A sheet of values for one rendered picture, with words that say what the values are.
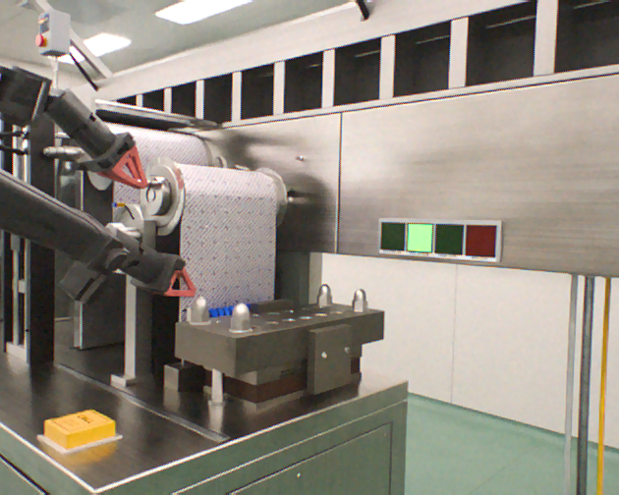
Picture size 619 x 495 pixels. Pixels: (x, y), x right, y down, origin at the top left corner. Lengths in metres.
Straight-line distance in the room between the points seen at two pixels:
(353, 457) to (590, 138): 0.66
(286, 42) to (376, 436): 0.87
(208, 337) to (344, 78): 0.65
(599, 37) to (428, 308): 2.89
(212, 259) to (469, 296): 2.72
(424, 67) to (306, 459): 0.78
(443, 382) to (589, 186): 2.97
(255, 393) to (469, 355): 2.84
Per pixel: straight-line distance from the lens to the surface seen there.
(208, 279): 1.08
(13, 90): 0.99
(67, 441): 0.85
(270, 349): 0.94
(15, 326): 1.40
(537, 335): 3.52
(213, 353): 0.93
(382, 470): 1.17
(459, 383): 3.79
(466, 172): 1.04
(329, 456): 1.02
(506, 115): 1.02
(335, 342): 1.03
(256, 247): 1.16
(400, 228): 1.10
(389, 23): 1.20
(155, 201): 1.07
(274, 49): 1.40
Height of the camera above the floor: 1.22
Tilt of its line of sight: 3 degrees down
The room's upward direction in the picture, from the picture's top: 2 degrees clockwise
